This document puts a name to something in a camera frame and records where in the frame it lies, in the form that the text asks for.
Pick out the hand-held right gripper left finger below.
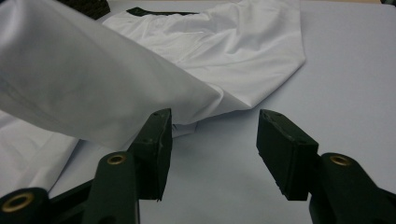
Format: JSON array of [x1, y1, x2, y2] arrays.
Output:
[[82, 107, 174, 224]]

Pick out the white shorts with black waistband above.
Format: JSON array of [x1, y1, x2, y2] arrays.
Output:
[[0, 0, 306, 199]]

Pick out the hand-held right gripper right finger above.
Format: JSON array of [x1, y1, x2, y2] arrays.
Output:
[[256, 108, 396, 224]]

